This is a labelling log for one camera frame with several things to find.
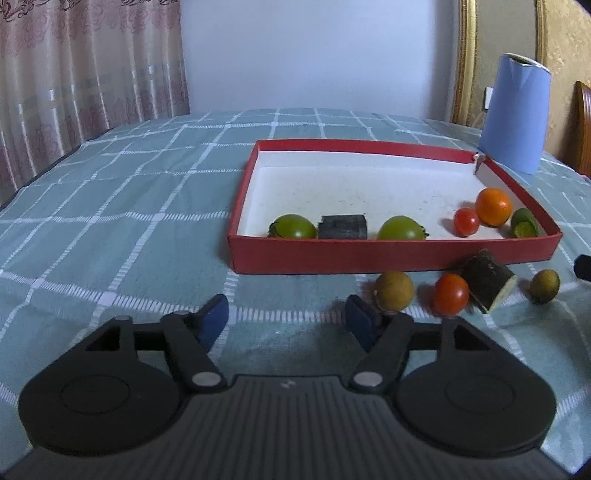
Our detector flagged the small yellow round fruit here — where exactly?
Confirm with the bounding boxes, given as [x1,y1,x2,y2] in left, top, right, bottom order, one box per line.
[373,271,416,312]
[529,269,561,304]

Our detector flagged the green tomato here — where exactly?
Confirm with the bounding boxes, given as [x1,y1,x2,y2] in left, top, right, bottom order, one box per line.
[269,213,318,240]
[376,215,428,241]

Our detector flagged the orange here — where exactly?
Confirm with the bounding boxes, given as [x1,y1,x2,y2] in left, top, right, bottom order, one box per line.
[475,188,513,227]

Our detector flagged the dark sugarcane piece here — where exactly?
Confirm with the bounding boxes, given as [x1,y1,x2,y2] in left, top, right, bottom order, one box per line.
[459,249,518,315]
[318,213,368,240]

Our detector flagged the blue electric kettle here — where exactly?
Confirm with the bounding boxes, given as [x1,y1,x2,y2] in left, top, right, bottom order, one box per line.
[478,52,552,175]

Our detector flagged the gold arched wall frame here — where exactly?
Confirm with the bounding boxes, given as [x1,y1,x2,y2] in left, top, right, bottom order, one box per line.
[450,0,550,127]

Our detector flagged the red cardboard box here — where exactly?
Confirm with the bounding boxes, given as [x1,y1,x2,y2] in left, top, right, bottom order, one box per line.
[228,138,564,275]

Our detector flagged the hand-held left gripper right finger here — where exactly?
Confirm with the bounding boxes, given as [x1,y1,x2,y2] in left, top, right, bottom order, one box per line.
[345,294,490,395]

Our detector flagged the pink patterned curtain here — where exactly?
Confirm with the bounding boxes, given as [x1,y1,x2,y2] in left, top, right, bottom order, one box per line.
[0,0,191,204]

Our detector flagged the green cucumber piece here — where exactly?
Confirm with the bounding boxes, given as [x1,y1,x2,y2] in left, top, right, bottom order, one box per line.
[510,208,539,239]

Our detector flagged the wooden chair back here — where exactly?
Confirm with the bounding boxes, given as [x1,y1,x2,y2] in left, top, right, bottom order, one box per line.
[575,80,591,178]

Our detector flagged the red cherry tomato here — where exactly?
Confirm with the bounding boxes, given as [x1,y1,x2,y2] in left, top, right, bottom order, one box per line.
[433,273,470,317]
[453,208,481,237]

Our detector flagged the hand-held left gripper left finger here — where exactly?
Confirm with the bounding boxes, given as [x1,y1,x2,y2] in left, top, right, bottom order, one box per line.
[85,293,229,393]

